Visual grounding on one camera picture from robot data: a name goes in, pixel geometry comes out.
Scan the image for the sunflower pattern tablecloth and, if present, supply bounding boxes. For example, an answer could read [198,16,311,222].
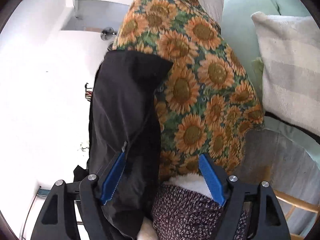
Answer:
[113,0,264,180]

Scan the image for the light green sofa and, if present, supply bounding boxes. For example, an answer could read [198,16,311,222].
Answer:
[221,0,319,162]

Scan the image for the black jacket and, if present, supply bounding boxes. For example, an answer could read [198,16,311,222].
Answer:
[80,50,173,239]

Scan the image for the wooden chair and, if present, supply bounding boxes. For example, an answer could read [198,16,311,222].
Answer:
[274,190,319,226]

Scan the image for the beige striped cushion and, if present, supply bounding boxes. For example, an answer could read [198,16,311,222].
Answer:
[251,12,319,135]

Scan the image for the floral patterned sleeve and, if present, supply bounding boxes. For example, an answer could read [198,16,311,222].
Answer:
[135,173,251,240]

